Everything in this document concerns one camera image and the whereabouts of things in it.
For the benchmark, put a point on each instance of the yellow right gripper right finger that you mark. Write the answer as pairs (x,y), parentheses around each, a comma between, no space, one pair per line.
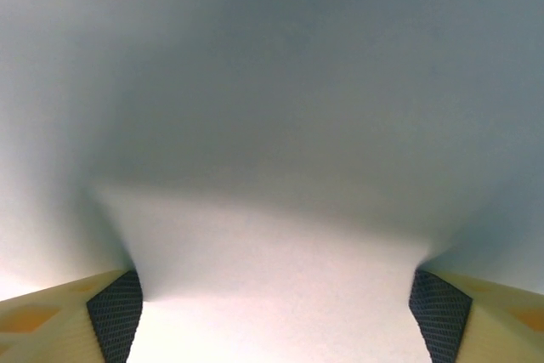
(480,324)

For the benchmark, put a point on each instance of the pale yellow paper sheet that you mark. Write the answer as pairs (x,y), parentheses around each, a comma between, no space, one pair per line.
(272,125)

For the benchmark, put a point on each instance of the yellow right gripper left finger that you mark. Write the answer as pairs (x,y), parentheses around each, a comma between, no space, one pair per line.
(64,324)

